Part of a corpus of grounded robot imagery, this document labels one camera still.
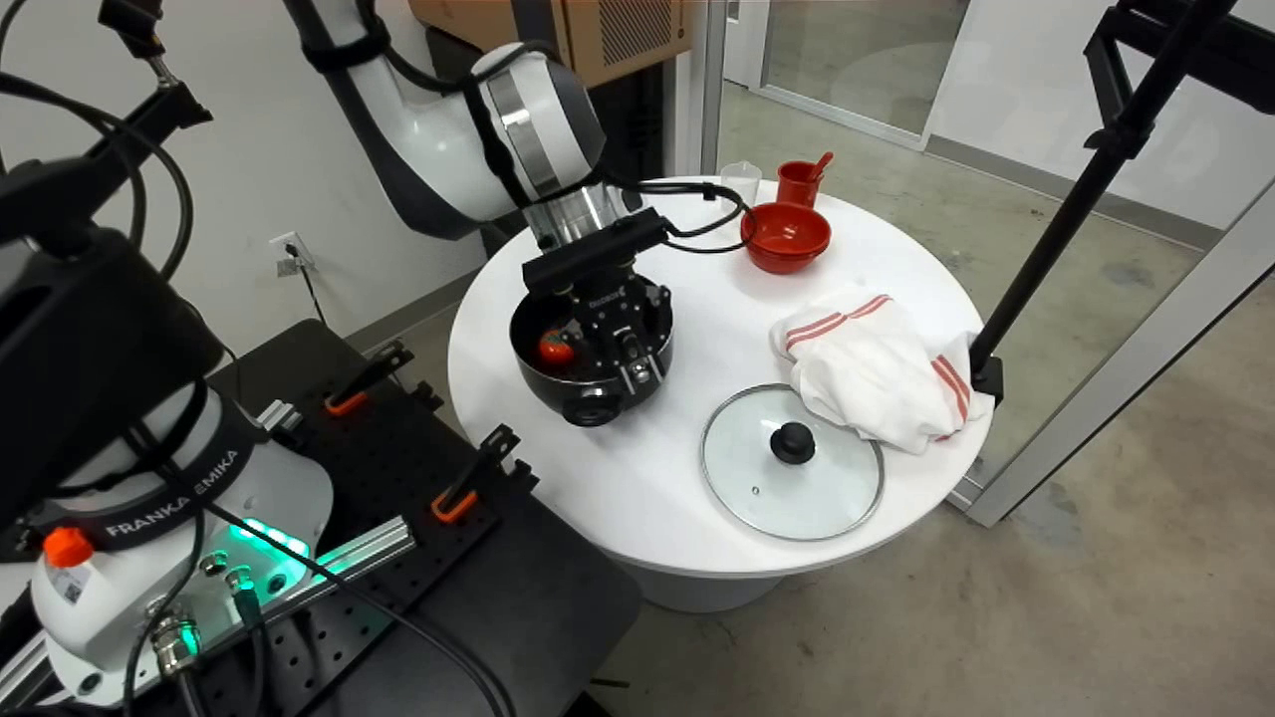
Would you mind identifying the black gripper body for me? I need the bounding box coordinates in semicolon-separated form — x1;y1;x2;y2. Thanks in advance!
558;264;666;339

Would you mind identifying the black cooking pot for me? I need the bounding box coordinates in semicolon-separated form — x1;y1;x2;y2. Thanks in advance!
506;273;678;432

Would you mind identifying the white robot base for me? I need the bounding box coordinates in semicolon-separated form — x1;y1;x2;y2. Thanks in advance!
26;383;334;710

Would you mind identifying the small orange tomato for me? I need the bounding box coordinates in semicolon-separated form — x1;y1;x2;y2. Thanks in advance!
536;333;582;374

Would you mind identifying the red bowl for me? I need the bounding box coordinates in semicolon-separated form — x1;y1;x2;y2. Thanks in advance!
739;201;836;281

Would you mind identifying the glass lid with black knob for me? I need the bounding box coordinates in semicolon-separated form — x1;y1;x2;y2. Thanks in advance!
699;380;890;546

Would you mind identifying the clear glass cup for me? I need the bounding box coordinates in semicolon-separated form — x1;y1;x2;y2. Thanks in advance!
721;160;769;217

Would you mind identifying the red cup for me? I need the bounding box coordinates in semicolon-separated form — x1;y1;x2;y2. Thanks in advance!
773;155;828;210

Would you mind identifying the white towel with red stripes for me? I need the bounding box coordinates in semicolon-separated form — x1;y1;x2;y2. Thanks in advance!
769;286;995;459

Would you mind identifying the cardboard box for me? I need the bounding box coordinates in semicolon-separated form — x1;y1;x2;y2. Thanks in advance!
405;0;702;95

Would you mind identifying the black perforated mounting table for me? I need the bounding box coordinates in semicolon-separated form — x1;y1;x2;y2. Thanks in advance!
213;314;647;717

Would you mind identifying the large black foreground device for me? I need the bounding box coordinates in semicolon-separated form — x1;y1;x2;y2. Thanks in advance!
0;230;231;530

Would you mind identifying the black tripod stand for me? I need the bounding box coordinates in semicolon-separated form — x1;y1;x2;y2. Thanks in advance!
969;0;1275;402

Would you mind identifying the orange round cap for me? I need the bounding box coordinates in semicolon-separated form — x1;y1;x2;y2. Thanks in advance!
40;521;99;574

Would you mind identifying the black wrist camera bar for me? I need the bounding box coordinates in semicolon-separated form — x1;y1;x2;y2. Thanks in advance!
517;209;675;298

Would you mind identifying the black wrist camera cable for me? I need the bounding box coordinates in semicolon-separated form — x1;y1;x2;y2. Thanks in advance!
622;177;755;258

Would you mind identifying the black clamp with orange handle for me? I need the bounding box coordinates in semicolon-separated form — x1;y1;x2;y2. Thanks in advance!
425;423;524;530
318;339;415;423

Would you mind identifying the aluminium rail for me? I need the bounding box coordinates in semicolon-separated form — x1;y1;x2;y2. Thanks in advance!
250;516;417;594

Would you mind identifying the white wall outlet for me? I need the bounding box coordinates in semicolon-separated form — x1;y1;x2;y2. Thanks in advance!
266;230;311;281

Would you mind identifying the black base cable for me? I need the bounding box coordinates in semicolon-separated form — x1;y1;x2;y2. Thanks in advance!
133;396;524;717

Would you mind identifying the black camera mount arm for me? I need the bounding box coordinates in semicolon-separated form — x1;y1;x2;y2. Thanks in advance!
0;0;214;256

